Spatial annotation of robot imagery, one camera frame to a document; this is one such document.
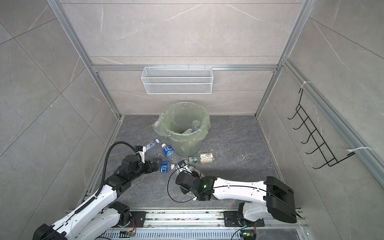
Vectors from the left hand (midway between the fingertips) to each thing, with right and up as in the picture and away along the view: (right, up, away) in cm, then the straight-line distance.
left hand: (155, 157), depth 82 cm
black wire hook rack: (+78, +12, -14) cm, 80 cm away
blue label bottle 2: (+23, +18, +11) cm, 31 cm away
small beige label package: (+29, -2, +8) cm, 30 cm away
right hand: (+16, -10, -4) cm, 19 cm away
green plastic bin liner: (+15, +21, +13) cm, 29 cm away
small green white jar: (+23, -3, +8) cm, 24 cm away
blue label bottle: (+6, 0, +11) cm, 12 cm away
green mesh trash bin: (+18, +4, +7) cm, 20 cm away
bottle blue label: (+4, -6, +4) cm, 8 cm away
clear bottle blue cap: (-7, +5, +19) cm, 21 cm away
